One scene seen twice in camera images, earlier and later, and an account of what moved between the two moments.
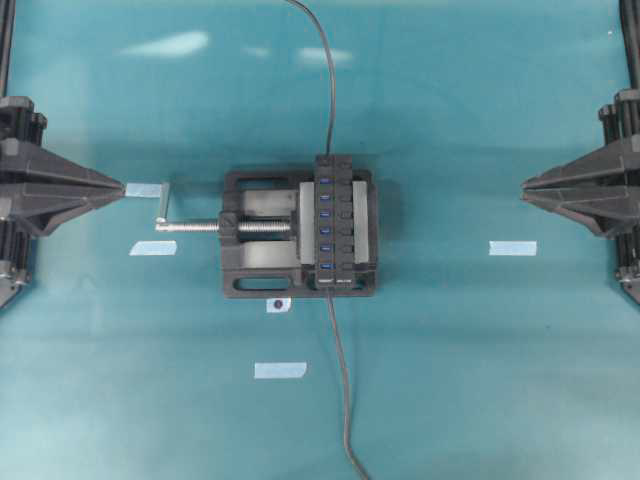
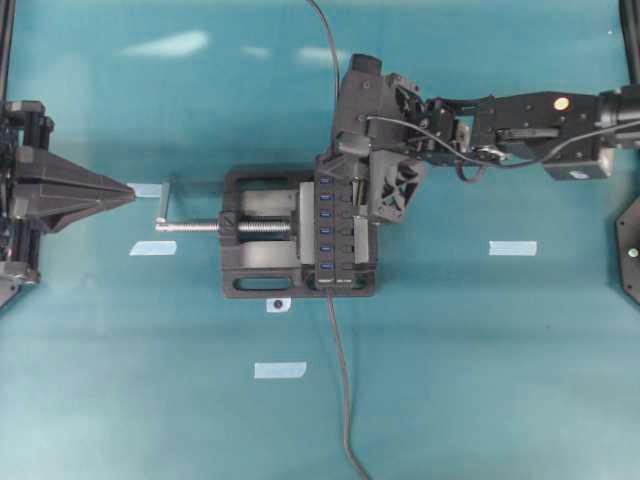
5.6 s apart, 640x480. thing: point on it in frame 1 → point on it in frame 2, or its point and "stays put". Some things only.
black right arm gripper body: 622,120 → 371,115
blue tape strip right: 513,248 stays put
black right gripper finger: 609,211 → 392,177
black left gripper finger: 23,162 stays put
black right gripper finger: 610,168 → 346,166
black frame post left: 7,32 stays put
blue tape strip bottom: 280,370 stays put
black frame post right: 630,19 stays put
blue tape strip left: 154,248 stays put
